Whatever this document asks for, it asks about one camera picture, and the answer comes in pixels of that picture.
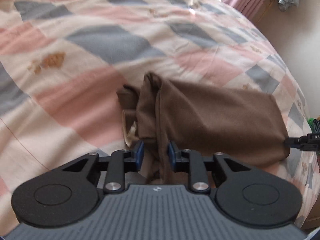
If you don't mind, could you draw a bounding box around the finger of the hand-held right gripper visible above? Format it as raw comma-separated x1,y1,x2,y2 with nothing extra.
283,136,306,151

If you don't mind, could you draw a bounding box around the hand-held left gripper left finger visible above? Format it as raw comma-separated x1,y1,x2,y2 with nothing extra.
61,140,145,193

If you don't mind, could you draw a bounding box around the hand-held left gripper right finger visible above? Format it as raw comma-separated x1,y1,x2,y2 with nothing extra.
167,141,252,193

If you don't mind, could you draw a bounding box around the pink grey checkered blanket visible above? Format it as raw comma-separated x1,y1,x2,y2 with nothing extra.
0,0,316,230

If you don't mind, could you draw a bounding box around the brown long-sleeved sweater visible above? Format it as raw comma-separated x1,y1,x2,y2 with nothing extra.
116,72,291,184

